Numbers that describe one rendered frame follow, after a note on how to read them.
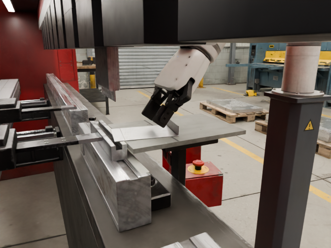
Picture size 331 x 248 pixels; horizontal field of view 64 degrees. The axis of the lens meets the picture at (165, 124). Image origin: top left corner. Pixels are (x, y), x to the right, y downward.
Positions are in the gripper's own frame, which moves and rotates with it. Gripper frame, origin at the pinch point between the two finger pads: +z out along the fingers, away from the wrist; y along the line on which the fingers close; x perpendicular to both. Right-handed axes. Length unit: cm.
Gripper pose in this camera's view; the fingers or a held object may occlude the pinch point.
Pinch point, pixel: (156, 113)
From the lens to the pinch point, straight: 56.6
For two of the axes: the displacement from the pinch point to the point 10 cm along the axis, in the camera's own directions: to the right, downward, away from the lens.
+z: -5.5, 8.4, -0.2
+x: 7.2, 4.8, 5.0
